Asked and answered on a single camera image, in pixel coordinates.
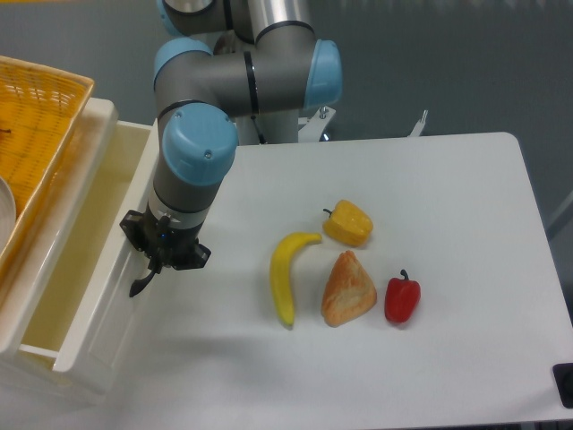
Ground yellow wicker basket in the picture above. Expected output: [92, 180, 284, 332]
[1, 56, 95, 275]

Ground white drawer cabinet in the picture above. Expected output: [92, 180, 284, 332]
[1, 99, 154, 402]

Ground white plate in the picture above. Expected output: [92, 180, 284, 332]
[0, 178, 16, 249]

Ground orange bread wedge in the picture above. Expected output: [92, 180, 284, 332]
[321, 250, 378, 327]

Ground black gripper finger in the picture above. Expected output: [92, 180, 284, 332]
[174, 241, 211, 271]
[120, 210, 152, 269]

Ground red bell pepper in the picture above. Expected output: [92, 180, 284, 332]
[384, 269, 421, 324]

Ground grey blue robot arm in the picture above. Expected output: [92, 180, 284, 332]
[121, 1, 343, 273]

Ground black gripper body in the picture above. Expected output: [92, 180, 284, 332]
[146, 214, 200, 269]

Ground black cable on pedestal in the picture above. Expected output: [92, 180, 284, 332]
[250, 115, 269, 145]

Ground yellow bell pepper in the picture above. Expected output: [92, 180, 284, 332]
[322, 200, 373, 247]

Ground yellow banana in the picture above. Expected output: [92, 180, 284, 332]
[269, 232, 322, 330]

